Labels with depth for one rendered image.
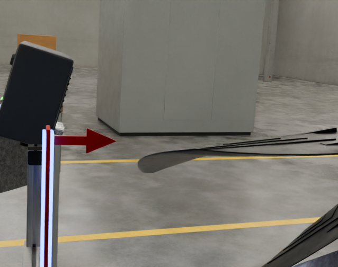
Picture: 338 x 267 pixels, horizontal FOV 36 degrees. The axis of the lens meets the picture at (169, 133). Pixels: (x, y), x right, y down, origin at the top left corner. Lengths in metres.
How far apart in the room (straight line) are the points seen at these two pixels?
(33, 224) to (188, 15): 5.99
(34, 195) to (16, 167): 1.46
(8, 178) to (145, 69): 4.46
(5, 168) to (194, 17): 4.86
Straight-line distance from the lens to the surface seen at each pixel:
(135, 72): 6.70
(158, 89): 6.82
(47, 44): 8.58
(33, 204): 1.05
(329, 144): 0.53
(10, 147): 2.46
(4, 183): 2.47
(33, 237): 1.08
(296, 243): 0.77
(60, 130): 1.10
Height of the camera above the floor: 1.28
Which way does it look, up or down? 10 degrees down
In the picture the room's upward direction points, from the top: 4 degrees clockwise
